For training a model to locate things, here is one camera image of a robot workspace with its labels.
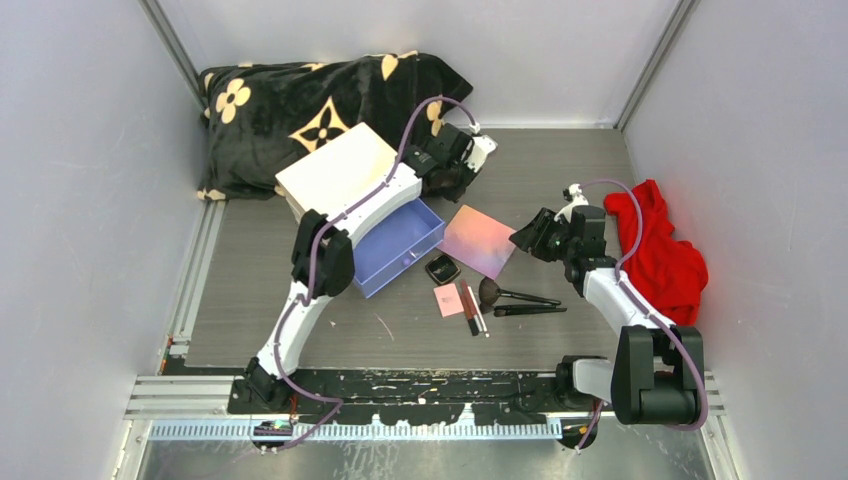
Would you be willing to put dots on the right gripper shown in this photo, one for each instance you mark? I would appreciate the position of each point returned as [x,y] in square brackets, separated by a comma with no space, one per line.
[533,236]

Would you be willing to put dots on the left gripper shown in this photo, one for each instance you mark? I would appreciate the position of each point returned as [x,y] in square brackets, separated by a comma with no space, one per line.
[455,195]

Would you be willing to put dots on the holographic pink palette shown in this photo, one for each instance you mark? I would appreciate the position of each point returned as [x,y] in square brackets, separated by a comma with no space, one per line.
[478,241]

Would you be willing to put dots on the black square compact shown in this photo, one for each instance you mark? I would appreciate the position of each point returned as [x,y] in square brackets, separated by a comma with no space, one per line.
[442,269]

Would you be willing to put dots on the white drawer organizer box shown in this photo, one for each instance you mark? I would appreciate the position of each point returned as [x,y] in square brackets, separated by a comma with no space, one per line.
[336,174]

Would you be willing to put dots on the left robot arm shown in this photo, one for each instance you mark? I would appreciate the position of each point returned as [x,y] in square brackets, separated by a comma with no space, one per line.
[323,252]

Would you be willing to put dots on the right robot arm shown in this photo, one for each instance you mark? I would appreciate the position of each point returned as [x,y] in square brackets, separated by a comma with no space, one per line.
[657,376]

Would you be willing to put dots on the black makeup brush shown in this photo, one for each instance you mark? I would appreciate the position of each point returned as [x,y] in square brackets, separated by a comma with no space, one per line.
[523,310]

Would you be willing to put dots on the red makeup pencil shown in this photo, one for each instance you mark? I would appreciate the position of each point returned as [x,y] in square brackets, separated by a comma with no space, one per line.
[467,308]

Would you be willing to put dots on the white makeup pencil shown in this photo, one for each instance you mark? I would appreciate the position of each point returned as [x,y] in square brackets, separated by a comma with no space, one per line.
[477,312]

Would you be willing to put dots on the large powder brush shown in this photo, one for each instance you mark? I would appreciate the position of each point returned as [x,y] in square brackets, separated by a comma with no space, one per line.
[489,292]

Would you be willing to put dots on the small pink compact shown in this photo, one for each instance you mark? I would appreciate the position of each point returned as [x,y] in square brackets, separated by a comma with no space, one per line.
[448,300]

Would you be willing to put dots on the red cloth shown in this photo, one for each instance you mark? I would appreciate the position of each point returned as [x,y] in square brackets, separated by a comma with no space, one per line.
[671,274]

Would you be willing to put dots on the black floral plush blanket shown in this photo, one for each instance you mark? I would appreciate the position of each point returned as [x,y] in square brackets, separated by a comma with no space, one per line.
[262,118]

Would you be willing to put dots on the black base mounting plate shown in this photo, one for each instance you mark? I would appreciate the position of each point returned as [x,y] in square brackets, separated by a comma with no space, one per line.
[413,397]

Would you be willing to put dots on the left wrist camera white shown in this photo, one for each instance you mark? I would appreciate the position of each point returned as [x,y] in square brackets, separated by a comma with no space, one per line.
[483,146]

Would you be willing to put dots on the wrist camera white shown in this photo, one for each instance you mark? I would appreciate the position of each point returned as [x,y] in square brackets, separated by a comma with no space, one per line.
[574,197]
[483,146]

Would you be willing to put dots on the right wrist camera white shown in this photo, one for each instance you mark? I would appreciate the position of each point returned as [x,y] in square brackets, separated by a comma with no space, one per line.
[574,197]

